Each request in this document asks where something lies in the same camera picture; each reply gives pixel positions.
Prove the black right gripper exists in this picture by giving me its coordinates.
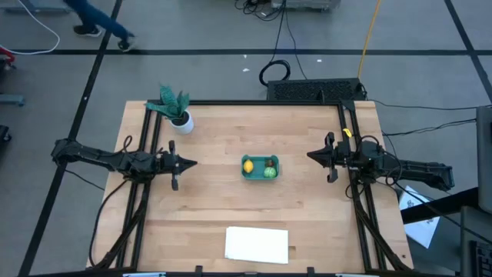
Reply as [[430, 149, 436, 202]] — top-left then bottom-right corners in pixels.
[[306, 132, 361, 184]]

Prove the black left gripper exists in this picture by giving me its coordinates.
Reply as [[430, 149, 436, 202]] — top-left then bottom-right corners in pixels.
[[155, 139, 198, 192]]

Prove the teal plastic tupperware container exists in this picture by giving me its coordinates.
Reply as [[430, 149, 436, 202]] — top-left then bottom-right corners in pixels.
[[241, 154, 281, 182]]

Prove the green plant in white pot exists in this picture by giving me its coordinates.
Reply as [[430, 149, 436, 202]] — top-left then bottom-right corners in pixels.
[[145, 84, 195, 136]]

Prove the black perforated computer case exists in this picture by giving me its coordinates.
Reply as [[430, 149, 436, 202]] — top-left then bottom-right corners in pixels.
[[266, 77, 367, 103]]

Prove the white folded cloth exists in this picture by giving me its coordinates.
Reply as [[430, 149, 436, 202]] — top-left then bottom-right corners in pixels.
[[224, 225, 290, 265]]

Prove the white printed paper sheet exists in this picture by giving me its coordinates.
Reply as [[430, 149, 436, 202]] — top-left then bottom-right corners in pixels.
[[397, 185, 440, 249]]

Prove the person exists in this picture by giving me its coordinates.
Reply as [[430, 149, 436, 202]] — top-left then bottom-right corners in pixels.
[[62, 0, 136, 53]]

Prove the black aluminium table frame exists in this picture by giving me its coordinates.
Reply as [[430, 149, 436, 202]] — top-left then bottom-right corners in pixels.
[[87, 98, 414, 272]]

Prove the black coiled floor cable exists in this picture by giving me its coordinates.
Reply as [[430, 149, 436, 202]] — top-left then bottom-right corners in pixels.
[[258, 0, 308, 88]]

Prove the black cable along frame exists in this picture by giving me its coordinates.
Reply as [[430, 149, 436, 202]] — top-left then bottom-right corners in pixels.
[[88, 177, 134, 267]]

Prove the yellow hanging cable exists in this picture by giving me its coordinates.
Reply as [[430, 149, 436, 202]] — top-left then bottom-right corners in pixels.
[[357, 0, 383, 80]]

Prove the white floor cable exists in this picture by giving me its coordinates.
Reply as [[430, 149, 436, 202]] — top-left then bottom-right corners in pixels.
[[0, 0, 62, 56]]

